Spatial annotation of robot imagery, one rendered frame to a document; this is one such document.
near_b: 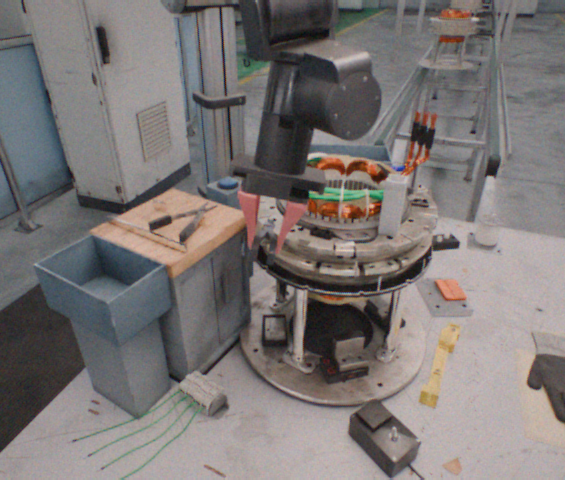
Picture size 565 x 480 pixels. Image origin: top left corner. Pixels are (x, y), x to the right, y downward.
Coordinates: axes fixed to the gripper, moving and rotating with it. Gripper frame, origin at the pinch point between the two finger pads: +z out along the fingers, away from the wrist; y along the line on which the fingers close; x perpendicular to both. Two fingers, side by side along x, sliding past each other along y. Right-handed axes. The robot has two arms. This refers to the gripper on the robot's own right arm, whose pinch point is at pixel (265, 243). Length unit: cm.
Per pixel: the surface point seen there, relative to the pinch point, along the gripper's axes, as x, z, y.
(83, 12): 206, -22, -118
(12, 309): 133, 115, -117
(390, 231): 16.4, 0.8, 18.1
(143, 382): 11.0, 33.8, -15.9
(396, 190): 15.2, -5.8, 16.9
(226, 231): 22.7, 8.6, -7.3
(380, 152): 64, -3, 23
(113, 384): 11.2, 35.6, -21.0
